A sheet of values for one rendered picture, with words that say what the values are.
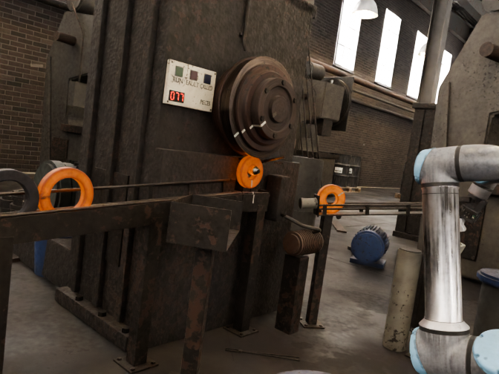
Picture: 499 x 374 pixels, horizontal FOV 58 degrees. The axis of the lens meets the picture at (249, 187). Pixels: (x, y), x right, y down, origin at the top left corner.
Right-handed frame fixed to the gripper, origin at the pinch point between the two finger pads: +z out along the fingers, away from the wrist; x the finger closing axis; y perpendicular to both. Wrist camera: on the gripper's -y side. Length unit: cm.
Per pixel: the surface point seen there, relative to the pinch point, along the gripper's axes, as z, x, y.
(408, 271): 28.4, -1.9, -6.2
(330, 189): 11, -14, -59
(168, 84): -16, -107, -97
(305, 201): 21, -25, -63
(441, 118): -40, 213, -111
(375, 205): 10.7, 6.3, -41.2
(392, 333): 60, -3, 3
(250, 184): 17, -61, -73
